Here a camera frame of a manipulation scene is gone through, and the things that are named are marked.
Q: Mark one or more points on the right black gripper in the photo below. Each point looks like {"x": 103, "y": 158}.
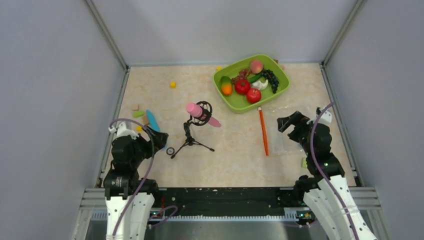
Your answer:
{"x": 297, "y": 119}

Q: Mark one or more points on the yellow cube block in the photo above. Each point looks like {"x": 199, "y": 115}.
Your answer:
{"x": 173, "y": 85}

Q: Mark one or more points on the tan wooden block left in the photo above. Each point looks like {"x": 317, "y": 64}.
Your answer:
{"x": 145, "y": 120}

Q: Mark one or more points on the green cylinder block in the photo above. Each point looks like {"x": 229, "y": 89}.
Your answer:
{"x": 138, "y": 114}

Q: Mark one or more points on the red tomato with stem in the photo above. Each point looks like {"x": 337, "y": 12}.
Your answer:
{"x": 242, "y": 86}

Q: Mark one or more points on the small wooden block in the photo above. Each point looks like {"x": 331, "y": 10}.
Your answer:
{"x": 135, "y": 107}

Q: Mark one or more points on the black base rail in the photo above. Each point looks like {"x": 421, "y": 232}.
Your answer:
{"x": 227, "y": 201}

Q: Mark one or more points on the pink toy microphone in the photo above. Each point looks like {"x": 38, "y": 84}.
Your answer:
{"x": 202, "y": 112}

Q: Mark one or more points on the black grape bunch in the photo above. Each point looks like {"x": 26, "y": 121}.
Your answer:
{"x": 272, "y": 79}

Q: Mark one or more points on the green chili pepper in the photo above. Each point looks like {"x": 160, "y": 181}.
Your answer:
{"x": 255, "y": 78}

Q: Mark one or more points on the red grape bunch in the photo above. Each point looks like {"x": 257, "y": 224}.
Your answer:
{"x": 243, "y": 75}

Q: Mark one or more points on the poker chip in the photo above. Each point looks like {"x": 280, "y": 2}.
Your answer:
{"x": 170, "y": 151}

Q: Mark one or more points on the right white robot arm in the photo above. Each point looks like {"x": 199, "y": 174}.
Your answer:
{"x": 326, "y": 193}

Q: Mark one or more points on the white garlic bulb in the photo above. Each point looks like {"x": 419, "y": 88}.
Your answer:
{"x": 259, "y": 85}

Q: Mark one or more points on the green plastic tray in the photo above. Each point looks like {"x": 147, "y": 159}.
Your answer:
{"x": 250, "y": 83}

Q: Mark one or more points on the pink peach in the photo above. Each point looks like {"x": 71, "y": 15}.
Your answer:
{"x": 256, "y": 66}

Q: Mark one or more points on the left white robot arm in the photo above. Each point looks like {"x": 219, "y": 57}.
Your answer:
{"x": 129, "y": 198}

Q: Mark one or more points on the clear zip top bag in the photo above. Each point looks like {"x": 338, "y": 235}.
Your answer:
{"x": 278, "y": 142}

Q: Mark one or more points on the light green lego brick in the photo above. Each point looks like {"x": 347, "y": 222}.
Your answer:
{"x": 304, "y": 163}

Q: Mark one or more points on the green orange mango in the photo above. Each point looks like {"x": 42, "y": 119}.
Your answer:
{"x": 226, "y": 85}

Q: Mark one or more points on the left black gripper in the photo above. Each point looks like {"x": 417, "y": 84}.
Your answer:
{"x": 149, "y": 144}

